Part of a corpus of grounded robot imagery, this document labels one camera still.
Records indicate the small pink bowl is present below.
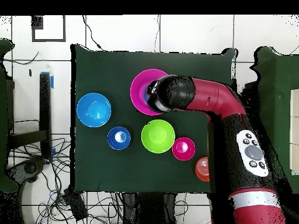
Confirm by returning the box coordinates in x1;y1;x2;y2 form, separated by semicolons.
172;136;196;162

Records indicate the black stand with blue tape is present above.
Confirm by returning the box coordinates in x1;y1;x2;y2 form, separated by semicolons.
6;71;55;165

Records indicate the lime green bowl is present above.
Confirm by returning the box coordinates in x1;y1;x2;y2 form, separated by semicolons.
141;119;176;154

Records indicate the dark green tablecloth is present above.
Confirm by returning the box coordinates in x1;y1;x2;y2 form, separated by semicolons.
70;44;238;195

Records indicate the black power brick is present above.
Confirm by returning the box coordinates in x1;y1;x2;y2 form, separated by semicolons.
64;188;89;221

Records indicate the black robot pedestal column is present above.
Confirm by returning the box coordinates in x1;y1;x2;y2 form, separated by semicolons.
122;192;177;224

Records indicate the tangle of black cables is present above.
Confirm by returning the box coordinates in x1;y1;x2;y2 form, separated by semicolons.
9;137;123;224

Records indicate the black pedestal foot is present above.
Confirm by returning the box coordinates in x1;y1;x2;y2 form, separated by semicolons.
5;158;46;185

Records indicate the dark blue bowl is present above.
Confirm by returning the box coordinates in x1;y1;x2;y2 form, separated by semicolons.
107;126;131;151

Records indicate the green cloth covered side table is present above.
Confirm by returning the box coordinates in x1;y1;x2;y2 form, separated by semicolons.
0;38;19;194
249;46;299;194

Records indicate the large light blue bowl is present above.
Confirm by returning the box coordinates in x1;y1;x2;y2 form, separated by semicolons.
76;92;112;128

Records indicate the large pink bowl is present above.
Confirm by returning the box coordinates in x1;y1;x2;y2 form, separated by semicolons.
130;68;169;116

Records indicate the orange bowl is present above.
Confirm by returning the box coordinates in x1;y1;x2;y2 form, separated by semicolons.
195;156;210;183

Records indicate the black floor cable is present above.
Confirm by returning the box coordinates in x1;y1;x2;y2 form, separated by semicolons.
81;15;105;51

